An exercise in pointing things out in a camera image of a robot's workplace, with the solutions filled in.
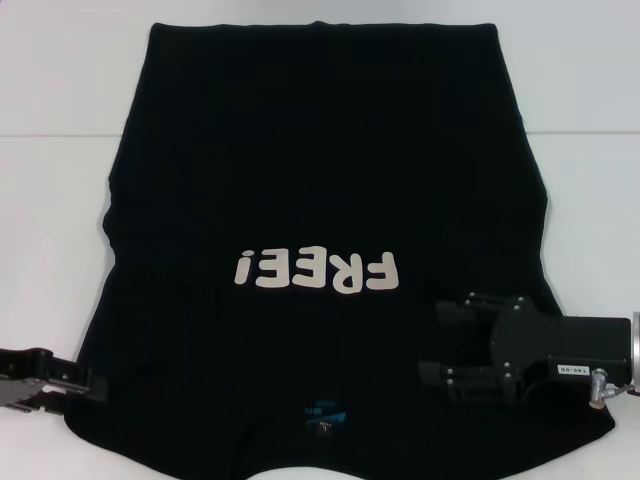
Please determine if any right arm silver cable plug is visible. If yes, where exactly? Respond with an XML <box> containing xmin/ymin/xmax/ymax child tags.
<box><xmin>587</xmin><ymin>367</ymin><xmax>640</xmax><ymax>406</ymax></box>

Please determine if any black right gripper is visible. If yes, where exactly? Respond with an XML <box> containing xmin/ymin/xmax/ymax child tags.
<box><xmin>417</xmin><ymin>293</ymin><xmax>633</xmax><ymax>407</ymax></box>

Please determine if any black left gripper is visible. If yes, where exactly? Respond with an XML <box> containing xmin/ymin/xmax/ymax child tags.
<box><xmin>0</xmin><ymin>346</ymin><xmax>110</xmax><ymax>416</ymax></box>

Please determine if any black t-shirt with FREE print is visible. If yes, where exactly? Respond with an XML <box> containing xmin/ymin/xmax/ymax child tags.
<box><xmin>63</xmin><ymin>20</ymin><xmax>617</xmax><ymax>480</ymax></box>

